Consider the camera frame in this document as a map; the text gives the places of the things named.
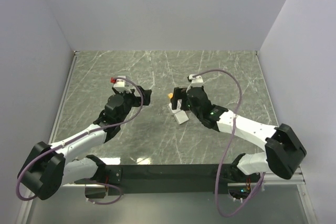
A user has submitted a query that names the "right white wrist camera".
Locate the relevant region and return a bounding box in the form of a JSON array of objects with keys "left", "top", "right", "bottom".
[{"left": 187, "top": 74, "right": 204, "bottom": 89}]

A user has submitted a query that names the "white socket cube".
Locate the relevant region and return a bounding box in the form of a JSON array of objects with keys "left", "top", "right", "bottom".
[{"left": 168, "top": 100, "right": 181, "bottom": 115}]

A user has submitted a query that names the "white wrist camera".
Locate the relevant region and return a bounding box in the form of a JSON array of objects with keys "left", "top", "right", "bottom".
[
  {"left": 187, "top": 74, "right": 204, "bottom": 89},
  {"left": 110, "top": 76, "right": 131, "bottom": 92}
]

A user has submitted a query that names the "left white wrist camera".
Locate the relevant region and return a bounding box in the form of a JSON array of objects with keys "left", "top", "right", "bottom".
[{"left": 110, "top": 76, "right": 131, "bottom": 92}]

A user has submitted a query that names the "grey cube adapter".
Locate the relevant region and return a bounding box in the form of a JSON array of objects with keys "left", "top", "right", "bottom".
[{"left": 174, "top": 111, "right": 189, "bottom": 125}]

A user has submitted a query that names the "aluminium rail frame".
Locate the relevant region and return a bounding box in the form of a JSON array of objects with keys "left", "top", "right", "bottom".
[{"left": 20, "top": 50, "right": 317, "bottom": 223}]

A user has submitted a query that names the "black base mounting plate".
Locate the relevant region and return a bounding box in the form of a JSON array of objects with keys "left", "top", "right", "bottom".
[{"left": 73, "top": 163, "right": 263, "bottom": 196}]

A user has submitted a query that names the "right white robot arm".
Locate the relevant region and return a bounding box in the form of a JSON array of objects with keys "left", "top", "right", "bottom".
[{"left": 169, "top": 87, "right": 307, "bottom": 182}]

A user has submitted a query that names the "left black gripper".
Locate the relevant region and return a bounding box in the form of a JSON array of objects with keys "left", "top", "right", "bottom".
[{"left": 112, "top": 85, "right": 151, "bottom": 124}]

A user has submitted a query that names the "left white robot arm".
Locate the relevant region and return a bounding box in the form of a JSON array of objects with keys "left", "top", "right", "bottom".
[{"left": 17, "top": 86, "right": 152, "bottom": 200}]

